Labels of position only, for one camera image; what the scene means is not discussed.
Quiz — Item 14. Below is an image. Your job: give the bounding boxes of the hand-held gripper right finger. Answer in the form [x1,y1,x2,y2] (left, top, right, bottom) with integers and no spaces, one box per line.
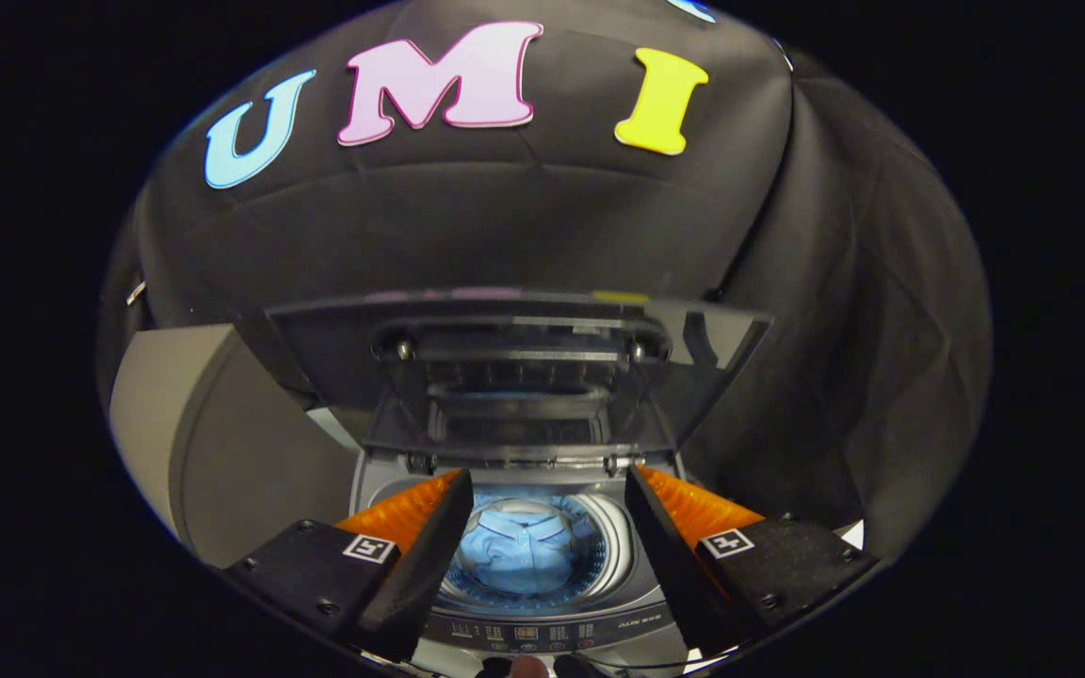
[624,463,881,658]

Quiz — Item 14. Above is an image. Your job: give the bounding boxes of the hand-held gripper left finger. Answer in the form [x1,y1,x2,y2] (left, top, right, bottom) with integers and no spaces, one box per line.
[222,468,475,664]

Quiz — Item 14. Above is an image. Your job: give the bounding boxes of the light blue polo shirt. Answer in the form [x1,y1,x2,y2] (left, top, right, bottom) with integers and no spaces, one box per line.
[458,499,592,596]

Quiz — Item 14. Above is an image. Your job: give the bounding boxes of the dark washing machine lid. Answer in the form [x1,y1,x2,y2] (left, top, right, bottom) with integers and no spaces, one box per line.
[265,289,775,464]

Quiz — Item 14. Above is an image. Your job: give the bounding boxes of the black backdrop cloth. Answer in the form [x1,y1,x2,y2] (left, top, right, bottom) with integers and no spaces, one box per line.
[98,0,993,558]

